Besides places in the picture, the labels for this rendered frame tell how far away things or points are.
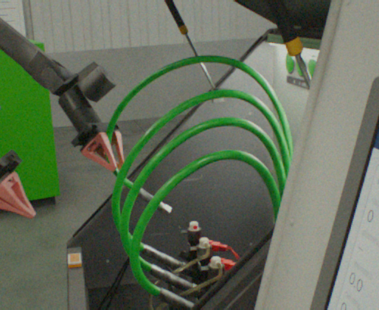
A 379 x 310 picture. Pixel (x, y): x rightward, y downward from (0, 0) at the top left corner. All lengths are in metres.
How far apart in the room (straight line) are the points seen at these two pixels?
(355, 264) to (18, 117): 3.88
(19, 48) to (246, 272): 0.77
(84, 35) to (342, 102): 6.97
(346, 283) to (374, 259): 0.05
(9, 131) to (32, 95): 0.33
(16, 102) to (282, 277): 3.73
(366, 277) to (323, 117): 0.19
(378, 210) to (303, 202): 0.15
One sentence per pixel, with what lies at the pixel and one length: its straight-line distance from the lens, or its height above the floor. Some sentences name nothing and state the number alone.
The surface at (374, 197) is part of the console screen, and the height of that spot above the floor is 1.34.
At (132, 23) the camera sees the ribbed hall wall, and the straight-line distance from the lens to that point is 7.56.
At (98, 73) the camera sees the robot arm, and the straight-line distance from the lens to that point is 1.17.
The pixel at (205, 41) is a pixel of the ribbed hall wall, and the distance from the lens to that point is 7.80.
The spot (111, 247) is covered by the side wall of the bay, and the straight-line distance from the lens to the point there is 1.41.
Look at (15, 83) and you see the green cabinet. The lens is 4.27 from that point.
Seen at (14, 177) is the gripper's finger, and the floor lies 1.26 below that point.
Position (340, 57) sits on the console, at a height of 1.45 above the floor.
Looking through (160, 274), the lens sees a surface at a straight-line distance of 0.91.
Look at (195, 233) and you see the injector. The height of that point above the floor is 1.09.
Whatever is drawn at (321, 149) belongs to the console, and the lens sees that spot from 0.63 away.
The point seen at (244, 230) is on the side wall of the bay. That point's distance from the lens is 1.46.
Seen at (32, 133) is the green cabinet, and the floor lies 0.62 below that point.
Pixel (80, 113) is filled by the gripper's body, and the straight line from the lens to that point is 1.17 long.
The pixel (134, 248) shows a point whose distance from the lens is 0.80.
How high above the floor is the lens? 1.52
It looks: 15 degrees down
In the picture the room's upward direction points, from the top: 4 degrees counter-clockwise
